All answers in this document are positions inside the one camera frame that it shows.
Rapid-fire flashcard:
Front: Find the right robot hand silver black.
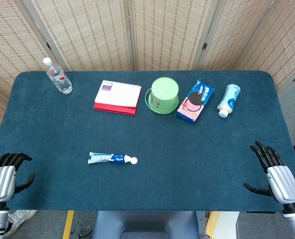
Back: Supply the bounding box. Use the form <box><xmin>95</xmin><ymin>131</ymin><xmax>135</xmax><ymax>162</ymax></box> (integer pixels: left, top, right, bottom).
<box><xmin>243</xmin><ymin>141</ymin><xmax>295</xmax><ymax>204</ymax></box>

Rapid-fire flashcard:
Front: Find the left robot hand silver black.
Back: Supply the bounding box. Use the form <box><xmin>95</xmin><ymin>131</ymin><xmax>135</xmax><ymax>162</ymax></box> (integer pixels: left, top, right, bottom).
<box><xmin>0</xmin><ymin>152</ymin><xmax>36</xmax><ymax>203</ymax></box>

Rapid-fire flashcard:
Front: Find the blue white toothpaste tube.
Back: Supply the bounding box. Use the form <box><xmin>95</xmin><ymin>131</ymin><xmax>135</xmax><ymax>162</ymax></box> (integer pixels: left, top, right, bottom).
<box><xmin>87</xmin><ymin>151</ymin><xmax>132</xmax><ymax>165</ymax></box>

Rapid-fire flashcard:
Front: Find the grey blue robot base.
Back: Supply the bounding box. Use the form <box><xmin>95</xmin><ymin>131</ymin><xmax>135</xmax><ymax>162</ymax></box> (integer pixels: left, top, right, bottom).
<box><xmin>91</xmin><ymin>211</ymin><xmax>200</xmax><ymax>239</ymax></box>

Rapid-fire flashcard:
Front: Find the dark blue cloth-covered table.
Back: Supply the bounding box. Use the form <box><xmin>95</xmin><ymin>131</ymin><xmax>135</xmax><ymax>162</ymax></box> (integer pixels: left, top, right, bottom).
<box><xmin>0</xmin><ymin>70</ymin><xmax>295</xmax><ymax>212</ymax></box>

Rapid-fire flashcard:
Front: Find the white sneaker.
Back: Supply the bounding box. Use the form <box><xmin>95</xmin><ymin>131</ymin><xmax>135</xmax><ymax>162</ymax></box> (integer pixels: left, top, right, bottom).
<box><xmin>3</xmin><ymin>209</ymin><xmax>38</xmax><ymax>237</ymax></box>

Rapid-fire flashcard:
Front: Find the white yellow cardboard box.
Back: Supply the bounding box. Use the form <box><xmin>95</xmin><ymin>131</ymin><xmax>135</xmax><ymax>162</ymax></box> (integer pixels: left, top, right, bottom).
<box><xmin>205</xmin><ymin>211</ymin><xmax>240</xmax><ymax>237</ymax></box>

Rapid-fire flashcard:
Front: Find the white milk drink bottle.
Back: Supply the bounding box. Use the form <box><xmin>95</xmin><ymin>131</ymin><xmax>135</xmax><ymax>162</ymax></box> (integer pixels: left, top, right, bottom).
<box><xmin>217</xmin><ymin>84</ymin><xmax>241</xmax><ymax>118</ymax></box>

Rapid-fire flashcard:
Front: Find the clear plastic water bottle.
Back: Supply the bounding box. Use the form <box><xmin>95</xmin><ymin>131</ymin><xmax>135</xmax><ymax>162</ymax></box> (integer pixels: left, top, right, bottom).
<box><xmin>42</xmin><ymin>57</ymin><xmax>73</xmax><ymax>95</ymax></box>

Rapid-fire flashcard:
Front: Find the blue pink cookie box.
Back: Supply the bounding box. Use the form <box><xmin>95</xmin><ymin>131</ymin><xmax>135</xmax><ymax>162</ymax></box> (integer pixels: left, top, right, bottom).
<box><xmin>175</xmin><ymin>79</ymin><xmax>215</xmax><ymax>125</ymax></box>

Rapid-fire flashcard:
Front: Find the white red desk calendar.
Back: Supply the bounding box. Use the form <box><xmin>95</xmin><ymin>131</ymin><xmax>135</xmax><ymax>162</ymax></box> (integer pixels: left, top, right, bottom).
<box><xmin>93</xmin><ymin>80</ymin><xmax>142</xmax><ymax>117</ymax></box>

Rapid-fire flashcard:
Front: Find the green plastic bucket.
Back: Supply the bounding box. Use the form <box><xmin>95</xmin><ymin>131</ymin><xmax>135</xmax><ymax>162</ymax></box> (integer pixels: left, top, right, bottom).
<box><xmin>145</xmin><ymin>77</ymin><xmax>180</xmax><ymax>115</ymax></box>

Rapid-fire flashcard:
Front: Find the bamboo folding screen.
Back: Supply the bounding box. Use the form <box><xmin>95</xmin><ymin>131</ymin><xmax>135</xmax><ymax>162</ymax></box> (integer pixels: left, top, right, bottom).
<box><xmin>0</xmin><ymin>0</ymin><xmax>295</xmax><ymax>150</ymax></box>

